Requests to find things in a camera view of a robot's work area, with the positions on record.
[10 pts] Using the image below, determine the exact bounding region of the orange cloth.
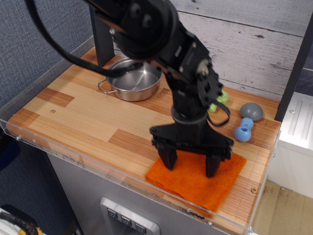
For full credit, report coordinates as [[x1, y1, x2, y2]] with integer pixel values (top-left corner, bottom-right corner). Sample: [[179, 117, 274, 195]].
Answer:
[[145, 151, 246, 212]]

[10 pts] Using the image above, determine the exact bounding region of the green toy broccoli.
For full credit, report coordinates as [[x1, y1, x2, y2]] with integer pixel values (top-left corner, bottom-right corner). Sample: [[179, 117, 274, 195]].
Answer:
[[208, 91, 229, 113]]

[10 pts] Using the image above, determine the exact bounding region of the silver cabinet with button panel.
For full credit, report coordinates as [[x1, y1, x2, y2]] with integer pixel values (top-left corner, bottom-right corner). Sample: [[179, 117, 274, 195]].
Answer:
[[48, 154, 226, 235]]

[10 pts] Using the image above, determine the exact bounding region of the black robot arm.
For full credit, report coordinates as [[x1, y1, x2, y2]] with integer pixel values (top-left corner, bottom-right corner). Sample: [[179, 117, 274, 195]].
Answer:
[[88, 0, 234, 177]]

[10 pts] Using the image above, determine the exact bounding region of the stainless steel pot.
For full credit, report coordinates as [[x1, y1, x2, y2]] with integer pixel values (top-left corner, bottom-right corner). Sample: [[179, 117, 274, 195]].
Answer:
[[98, 63, 163, 102]]

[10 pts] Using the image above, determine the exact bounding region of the dark vertical post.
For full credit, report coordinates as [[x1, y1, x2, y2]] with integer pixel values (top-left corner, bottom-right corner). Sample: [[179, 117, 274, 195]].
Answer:
[[274, 0, 313, 122], [89, 7, 115, 67]]

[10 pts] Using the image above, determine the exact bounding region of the white metal box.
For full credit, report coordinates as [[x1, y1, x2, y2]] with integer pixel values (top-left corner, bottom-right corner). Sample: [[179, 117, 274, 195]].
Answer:
[[268, 92, 313, 198]]

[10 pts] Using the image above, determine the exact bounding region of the dark right vertical post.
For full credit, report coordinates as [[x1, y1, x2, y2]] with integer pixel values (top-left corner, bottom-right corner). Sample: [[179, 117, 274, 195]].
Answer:
[[274, 0, 313, 122]]

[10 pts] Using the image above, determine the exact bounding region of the blue dumbbell shaped toy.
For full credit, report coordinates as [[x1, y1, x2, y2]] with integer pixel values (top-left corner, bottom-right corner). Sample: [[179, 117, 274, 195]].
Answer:
[[235, 117, 254, 142]]

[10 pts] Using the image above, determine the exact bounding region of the grey half dome toy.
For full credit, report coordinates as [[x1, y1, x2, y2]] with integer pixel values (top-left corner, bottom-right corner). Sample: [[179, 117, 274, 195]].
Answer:
[[239, 102, 264, 121]]

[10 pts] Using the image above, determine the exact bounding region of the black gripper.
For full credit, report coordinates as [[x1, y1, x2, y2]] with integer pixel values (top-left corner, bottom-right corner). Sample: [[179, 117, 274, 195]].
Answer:
[[150, 116, 234, 178]]

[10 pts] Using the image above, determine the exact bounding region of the black braided cable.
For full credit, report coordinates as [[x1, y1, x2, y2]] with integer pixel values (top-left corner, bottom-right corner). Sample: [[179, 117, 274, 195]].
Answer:
[[24, 0, 144, 78]]

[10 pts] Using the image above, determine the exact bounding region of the dark left vertical post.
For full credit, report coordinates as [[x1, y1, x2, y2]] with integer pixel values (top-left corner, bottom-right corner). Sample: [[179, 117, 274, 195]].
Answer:
[[89, 7, 115, 67]]

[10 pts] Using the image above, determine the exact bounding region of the yellow tape piece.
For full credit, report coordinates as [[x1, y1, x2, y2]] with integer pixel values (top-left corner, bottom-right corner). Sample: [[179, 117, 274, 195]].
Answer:
[[18, 228, 42, 235]]

